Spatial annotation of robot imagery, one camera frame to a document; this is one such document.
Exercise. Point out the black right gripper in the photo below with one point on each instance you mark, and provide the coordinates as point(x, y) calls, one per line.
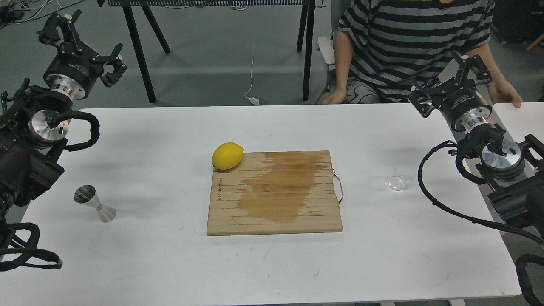
point(462, 106)

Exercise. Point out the clear glass cup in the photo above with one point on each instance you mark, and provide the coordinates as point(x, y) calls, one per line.
point(401, 177)

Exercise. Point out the white office chair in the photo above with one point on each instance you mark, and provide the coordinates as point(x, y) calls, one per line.
point(325, 45)

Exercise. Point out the white side table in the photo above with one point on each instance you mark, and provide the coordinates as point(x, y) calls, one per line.
point(519, 122)

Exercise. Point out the steel jigger measuring cup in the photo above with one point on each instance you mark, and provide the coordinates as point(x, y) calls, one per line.
point(87, 195)

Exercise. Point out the person in striped shirt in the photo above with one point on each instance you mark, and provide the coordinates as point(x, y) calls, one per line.
point(381, 47)

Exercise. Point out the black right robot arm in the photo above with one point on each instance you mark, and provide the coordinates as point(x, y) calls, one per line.
point(513, 170)

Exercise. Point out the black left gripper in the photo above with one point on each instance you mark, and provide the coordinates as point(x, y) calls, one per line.
point(68, 65)

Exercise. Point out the wooden cutting board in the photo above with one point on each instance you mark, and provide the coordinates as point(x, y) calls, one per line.
point(289, 192)

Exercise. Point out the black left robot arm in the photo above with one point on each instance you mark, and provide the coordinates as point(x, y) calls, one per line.
point(38, 123)

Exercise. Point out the yellow lemon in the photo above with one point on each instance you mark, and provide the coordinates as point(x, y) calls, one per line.
point(227, 156)

